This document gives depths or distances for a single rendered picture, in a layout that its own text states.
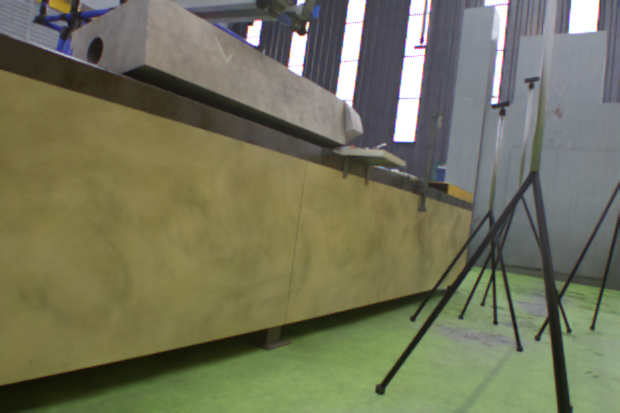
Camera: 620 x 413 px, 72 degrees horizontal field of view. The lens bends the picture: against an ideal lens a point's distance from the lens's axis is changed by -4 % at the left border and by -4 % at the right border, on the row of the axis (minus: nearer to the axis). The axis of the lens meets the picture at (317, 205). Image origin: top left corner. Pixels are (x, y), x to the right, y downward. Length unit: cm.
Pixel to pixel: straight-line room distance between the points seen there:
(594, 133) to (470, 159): 177
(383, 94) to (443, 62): 176
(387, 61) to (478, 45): 512
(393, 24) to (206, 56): 1190
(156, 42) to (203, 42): 17
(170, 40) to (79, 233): 53
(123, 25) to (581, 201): 655
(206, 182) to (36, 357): 59
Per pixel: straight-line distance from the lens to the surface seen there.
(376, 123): 1224
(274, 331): 173
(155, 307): 124
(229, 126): 134
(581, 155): 723
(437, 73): 1200
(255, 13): 164
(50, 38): 1265
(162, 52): 121
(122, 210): 113
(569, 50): 901
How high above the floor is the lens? 52
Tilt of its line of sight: 1 degrees up
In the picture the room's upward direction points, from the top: 8 degrees clockwise
